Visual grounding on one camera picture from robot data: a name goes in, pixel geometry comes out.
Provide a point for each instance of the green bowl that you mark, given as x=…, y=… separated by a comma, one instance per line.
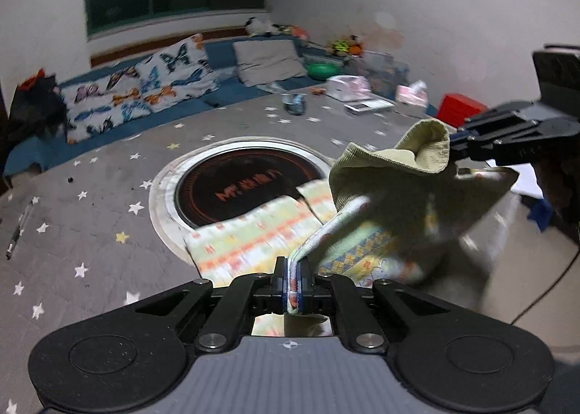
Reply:
x=322, y=70

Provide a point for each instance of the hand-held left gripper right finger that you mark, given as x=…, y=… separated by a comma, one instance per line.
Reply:
x=306, y=289

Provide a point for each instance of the white pink box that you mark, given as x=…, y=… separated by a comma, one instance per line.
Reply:
x=348, y=87

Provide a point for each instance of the grey star print tablecloth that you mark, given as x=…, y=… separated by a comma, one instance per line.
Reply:
x=90, y=196

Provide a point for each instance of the colourful toy pile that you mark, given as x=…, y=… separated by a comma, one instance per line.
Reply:
x=346, y=46

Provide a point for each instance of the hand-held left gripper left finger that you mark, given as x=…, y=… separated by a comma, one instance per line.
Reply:
x=282, y=289

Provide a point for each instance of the butterfly print pillow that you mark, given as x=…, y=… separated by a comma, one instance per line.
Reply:
x=176, y=69
x=104, y=108

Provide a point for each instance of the blue cloth scrap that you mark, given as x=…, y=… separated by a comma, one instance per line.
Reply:
x=540, y=214

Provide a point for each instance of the round black hot plate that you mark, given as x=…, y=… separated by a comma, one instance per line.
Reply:
x=235, y=178

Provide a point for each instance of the red box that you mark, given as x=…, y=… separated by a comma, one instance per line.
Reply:
x=462, y=109

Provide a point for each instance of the grey pillow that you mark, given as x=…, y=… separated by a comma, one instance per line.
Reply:
x=269, y=61

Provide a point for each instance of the white paper sheet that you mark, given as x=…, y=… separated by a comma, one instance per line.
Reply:
x=530, y=180

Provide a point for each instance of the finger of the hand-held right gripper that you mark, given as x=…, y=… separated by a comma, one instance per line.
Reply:
x=457, y=141
x=498, y=112

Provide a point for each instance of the black pen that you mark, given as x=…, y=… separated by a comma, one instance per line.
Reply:
x=18, y=232

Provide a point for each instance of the blue seat cushion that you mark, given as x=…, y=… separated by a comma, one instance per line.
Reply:
x=224, y=94

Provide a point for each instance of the green patterned child's garment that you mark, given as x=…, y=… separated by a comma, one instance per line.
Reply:
x=385, y=196

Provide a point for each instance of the flat white tablet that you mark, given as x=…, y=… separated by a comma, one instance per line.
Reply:
x=367, y=106

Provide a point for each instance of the wooden window ledge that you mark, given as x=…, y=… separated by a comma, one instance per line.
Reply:
x=149, y=44

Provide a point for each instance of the pink tissue pack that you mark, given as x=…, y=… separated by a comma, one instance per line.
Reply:
x=411, y=94

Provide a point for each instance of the black bag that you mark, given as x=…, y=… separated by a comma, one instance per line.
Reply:
x=34, y=108

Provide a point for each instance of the yellow orange striped cloth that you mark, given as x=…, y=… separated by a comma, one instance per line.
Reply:
x=253, y=232

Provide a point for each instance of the small blue cup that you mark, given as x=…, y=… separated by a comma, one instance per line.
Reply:
x=294, y=104

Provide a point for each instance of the white plush toy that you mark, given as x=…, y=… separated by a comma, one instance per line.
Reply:
x=259, y=27

